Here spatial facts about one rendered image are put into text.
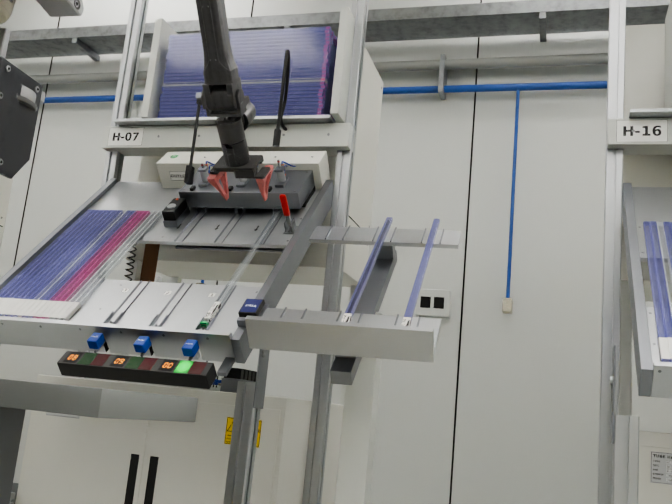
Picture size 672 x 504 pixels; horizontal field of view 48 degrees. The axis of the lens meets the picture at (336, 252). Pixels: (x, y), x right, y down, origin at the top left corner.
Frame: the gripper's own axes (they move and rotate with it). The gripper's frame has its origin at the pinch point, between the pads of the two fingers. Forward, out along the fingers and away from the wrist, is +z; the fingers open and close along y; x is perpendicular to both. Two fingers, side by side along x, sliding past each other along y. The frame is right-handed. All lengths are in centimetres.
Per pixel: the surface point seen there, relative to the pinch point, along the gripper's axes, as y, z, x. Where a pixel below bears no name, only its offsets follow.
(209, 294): 4.1, 13.7, 20.1
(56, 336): 34, 15, 36
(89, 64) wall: 185, 43, -218
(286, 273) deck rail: -9.8, 16.0, 7.8
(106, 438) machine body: 37, 52, 32
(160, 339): 8.3, 13.4, 36.4
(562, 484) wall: -74, 177, -75
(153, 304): 15.8, 13.6, 24.9
